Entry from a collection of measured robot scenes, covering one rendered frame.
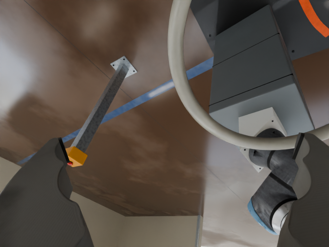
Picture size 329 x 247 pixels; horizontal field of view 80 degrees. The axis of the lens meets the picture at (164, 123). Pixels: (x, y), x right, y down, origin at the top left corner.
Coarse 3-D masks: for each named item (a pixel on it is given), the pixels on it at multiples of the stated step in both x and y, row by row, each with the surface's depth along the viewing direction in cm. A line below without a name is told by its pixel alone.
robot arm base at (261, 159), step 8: (272, 128) 90; (256, 136) 89; (264, 136) 87; (272, 136) 86; (280, 136) 86; (256, 152) 89; (264, 152) 85; (272, 152) 82; (256, 160) 89; (264, 160) 85
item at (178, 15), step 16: (176, 0) 33; (176, 16) 34; (176, 32) 35; (176, 48) 36; (176, 64) 38; (176, 80) 39; (192, 96) 41; (192, 112) 43; (208, 128) 45; (224, 128) 45; (320, 128) 46; (240, 144) 46; (256, 144) 46; (272, 144) 46; (288, 144) 46
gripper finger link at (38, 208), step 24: (48, 144) 10; (24, 168) 9; (48, 168) 9; (24, 192) 7; (48, 192) 7; (0, 216) 7; (24, 216) 7; (48, 216) 7; (72, 216) 6; (0, 240) 6; (24, 240) 6; (48, 240) 6; (72, 240) 6
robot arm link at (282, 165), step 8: (280, 152) 80; (288, 152) 77; (272, 160) 82; (280, 160) 78; (288, 160) 76; (272, 168) 83; (280, 168) 77; (288, 168) 75; (296, 168) 73; (272, 176) 79; (280, 176) 76; (288, 176) 74; (288, 184) 73
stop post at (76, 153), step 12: (120, 60) 192; (120, 72) 187; (132, 72) 200; (108, 84) 179; (120, 84) 183; (108, 96) 167; (96, 108) 156; (96, 120) 152; (84, 132) 140; (72, 144) 138; (84, 144) 138; (72, 156) 127; (84, 156) 134
